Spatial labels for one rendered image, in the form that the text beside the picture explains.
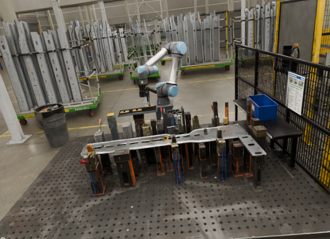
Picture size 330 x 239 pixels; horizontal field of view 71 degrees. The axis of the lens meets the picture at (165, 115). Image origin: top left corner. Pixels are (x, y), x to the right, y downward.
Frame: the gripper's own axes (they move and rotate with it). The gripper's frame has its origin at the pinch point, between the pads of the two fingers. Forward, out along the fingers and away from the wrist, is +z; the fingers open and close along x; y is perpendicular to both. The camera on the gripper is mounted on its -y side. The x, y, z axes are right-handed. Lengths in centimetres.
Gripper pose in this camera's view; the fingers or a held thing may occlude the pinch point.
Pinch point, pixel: (149, 104)
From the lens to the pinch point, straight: 218.4
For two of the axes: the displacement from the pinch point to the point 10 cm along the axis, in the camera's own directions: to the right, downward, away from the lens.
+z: 1.1, 9.2, 3.7
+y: -9.9, 0.8, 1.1
